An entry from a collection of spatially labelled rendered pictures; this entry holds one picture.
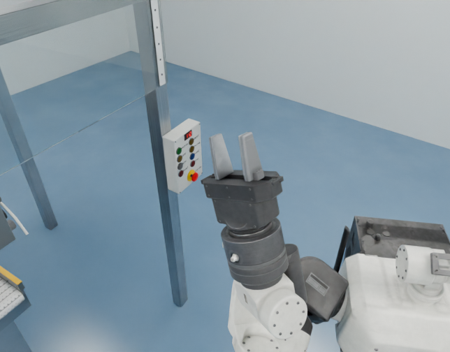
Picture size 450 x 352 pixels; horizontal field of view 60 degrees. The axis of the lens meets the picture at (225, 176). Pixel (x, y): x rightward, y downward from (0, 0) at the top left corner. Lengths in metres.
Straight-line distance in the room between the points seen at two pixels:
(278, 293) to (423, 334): 0.34
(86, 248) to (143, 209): 0.48
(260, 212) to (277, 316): 0.15
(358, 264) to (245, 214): 0.39
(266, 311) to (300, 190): 2.45
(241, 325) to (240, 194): 0.24
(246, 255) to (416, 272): 0.33
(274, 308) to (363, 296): 0.29
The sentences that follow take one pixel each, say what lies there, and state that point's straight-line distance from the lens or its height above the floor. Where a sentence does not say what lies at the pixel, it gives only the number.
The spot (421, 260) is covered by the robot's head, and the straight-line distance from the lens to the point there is 0.75.
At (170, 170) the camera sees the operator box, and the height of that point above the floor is 0.95.
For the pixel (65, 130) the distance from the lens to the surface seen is 1.16.
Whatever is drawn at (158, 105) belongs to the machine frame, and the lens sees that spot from 1.43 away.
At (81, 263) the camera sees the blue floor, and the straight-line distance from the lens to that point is 2.58.
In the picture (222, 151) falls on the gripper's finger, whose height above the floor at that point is 1.57.
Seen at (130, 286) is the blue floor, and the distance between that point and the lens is 2.39.
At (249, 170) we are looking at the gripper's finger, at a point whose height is 1.57.
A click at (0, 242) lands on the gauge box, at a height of 1.06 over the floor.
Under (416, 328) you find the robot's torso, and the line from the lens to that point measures 0.82.
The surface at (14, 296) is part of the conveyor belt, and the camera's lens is 1.44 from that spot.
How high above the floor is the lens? 1.87
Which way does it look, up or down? 38 degrees down
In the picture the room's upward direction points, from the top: straight up
